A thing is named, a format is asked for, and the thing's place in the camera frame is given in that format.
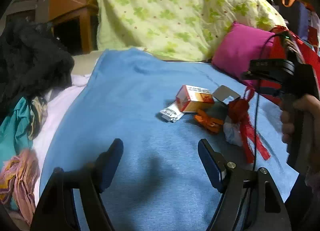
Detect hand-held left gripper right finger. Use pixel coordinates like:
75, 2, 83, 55
197, 138, 293, 231

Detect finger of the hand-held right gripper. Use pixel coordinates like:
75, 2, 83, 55
241, 71, 284, 90

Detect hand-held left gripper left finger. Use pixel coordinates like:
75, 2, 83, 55
30, 138, 125, 231

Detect red plastic ribbon bag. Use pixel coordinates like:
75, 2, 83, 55
227, 87, 271, 164

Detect grey cardboard piece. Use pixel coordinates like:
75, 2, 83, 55
212, 85, 241, 105

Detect orange wrapper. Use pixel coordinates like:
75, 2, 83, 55
194, 109, 224, 134

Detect white barcode package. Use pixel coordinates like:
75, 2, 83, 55
159, 103, 182, 123

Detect red and white carton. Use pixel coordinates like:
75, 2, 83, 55
176, 85, 215, 113

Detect person's right hand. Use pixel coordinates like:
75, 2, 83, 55
280, 95, 320, 144

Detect red paper bag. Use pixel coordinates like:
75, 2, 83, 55
250, 26, 320, 107

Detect magenta pillow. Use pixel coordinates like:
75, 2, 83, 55
212, 22, 275, 87

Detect white crumpled tissue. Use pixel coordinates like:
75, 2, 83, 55
222, 116, 244, 146

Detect blue blanket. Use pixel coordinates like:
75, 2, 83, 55
39, 47, 300, 231

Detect hanging dark clothes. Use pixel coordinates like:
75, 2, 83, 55
270, 0, 320, 54

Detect pale pink sheet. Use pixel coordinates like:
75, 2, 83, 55
32, 74, 93, 206

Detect olive patterned scarf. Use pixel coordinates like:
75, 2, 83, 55
27, 95, 49, 140

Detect pink fringed cloth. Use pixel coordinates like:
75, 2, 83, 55
0, 148, 40, 224

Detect teal cloth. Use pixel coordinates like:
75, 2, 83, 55
0, 96, 34, 166

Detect beige bed mattress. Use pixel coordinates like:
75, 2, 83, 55
71, 51, 105, 77

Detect green floral quilt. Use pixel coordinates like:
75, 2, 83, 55
96, 0, 287, 62

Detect black cloth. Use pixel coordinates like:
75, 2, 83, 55
0, 19, 75, 121

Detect black cable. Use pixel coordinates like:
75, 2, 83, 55
251, 32, 288, 171

